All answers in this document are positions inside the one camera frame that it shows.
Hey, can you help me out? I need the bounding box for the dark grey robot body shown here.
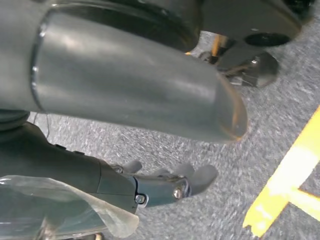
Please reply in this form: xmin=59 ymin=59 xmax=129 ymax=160
xmin=50 ymin=0 xmax=315 ymax=54

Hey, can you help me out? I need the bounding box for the yellow floor tape square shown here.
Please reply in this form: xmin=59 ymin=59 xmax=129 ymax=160
xmin=242 ymin=105 xmax=320 ymax=239

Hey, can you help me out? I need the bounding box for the clear plastic guard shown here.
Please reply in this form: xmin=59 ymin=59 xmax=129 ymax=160
xmin=0 ymin=174 xmax=140 ymax=240

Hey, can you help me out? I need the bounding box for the metal robot foot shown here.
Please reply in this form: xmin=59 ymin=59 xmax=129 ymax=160
xmin=198 ymin=41 xmax=281 ymax=89

